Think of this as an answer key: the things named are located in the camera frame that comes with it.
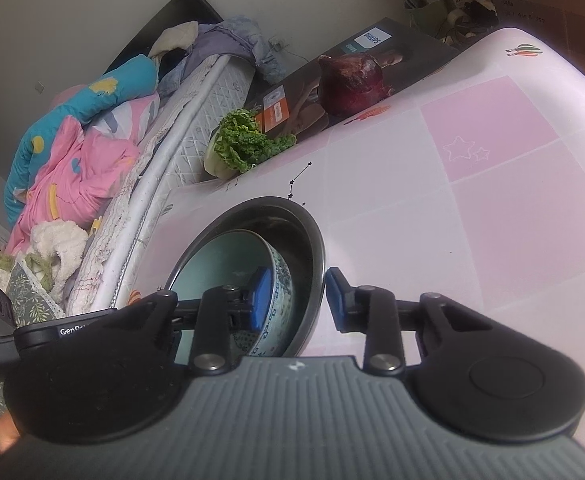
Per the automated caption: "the teal ceramic bowl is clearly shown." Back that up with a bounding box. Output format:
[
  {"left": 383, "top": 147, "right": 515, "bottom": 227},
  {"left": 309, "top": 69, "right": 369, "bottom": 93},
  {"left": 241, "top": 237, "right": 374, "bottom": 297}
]
[{"left": 171, "top": 230, "right": 295, "bottom": 360}]

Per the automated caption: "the small steel bowl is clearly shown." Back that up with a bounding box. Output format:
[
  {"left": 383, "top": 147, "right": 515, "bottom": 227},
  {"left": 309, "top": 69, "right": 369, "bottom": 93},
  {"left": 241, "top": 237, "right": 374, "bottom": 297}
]
[{"left": 166, "top": 196, "right": 325, "bottom": 359}]

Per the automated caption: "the person's left hand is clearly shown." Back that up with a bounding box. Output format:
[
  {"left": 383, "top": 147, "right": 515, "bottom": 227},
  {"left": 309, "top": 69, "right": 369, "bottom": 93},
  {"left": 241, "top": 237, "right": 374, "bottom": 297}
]
[{"left": 0, "top": 411, "right": 20, "bottom": 453}]

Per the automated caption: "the green floral pillow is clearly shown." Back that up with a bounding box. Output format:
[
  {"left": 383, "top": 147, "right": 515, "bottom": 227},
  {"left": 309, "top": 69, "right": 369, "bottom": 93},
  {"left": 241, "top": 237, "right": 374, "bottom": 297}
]
[{"left": 6, "top": 260, "right": 66, "bottom": 327}]

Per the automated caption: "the white fleece blanket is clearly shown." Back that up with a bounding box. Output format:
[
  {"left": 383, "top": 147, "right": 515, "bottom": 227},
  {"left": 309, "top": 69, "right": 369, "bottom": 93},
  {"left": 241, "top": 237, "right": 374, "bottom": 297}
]
[{"left": 0, "top": 220, "right": 88, "bottom": 306}]

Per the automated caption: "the white quilted mattress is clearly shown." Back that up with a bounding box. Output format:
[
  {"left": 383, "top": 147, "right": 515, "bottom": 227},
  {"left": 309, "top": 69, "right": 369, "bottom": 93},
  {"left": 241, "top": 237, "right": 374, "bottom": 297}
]
[{"left": 66, "top": 54, "right": 254, "bottom": 315}]

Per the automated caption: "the green leafy cabbage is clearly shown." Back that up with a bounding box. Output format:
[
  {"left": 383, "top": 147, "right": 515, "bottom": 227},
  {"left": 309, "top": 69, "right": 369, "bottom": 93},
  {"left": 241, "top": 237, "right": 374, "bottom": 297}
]
[{"left": 204, "top": 108, "right": 297, "bottom": 180}]

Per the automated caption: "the pink patterned tablecloth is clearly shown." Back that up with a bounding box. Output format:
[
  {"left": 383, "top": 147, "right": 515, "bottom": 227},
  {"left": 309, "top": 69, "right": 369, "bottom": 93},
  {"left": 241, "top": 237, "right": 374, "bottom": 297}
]
[{"left": 130, "top": 28, "right": 585, "bottom": 445}]

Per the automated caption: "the pink blanket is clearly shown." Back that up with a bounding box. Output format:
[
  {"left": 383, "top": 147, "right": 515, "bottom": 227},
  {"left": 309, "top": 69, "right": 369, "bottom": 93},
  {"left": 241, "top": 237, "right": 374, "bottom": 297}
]
[{"left": 14, "top": 93, "right": 160, "bottom": 231}]

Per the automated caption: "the purple red cabbage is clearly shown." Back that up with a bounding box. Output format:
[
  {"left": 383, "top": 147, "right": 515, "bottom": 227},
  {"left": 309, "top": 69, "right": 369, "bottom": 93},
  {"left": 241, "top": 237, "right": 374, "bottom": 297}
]
[{"left": 317, "top": 51, "right": 403, "bottom": 119}]

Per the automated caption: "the teal blue blanket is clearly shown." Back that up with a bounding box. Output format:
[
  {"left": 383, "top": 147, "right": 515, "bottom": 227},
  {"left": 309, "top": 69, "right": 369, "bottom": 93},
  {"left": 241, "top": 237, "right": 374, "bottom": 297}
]
[{"left": 2, "top": 53, "right": 160, "bottom": 226}]

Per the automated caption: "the grey purple clothes pile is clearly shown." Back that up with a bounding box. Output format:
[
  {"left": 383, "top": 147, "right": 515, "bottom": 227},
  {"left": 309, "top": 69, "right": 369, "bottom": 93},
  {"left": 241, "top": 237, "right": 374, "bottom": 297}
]
[{"left": 148, "top": 16, "right": 287, "bottom": 100}]

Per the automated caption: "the black bed headboard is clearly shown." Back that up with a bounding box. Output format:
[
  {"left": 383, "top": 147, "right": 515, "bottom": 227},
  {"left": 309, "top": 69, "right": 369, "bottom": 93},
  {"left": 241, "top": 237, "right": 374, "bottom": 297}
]
[{"left": 106, "top": 0, "right": 223, "bottom": 72}]

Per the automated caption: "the open cardboard box with clutter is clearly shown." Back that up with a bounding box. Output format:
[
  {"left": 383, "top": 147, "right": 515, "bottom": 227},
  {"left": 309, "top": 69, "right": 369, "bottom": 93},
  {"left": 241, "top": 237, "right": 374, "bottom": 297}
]
[{"left": 404, "top": 0, "right": 498, "bottom": 44}]

